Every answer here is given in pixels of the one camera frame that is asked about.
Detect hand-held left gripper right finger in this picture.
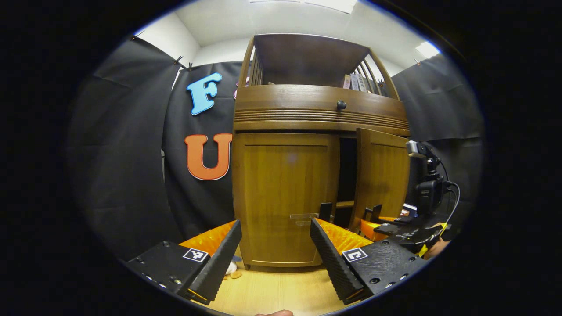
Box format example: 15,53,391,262
310,218,430,306

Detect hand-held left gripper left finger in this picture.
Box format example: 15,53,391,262
125,219,243,306

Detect wooden shoe cabinet door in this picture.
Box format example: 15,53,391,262
231,133,340,268
349,127,411,233

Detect wooden double-door shoe cabinet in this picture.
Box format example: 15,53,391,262
231,33,411,269

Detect wooden cabinet drawer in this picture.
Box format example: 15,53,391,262
233,84,411,132

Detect penguin plush toy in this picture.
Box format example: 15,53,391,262
223,260,243,280

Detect small ceiling light panel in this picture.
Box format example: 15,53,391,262
415,41,441,59

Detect black backdrop cloth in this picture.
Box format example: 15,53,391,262
66,36,483,259

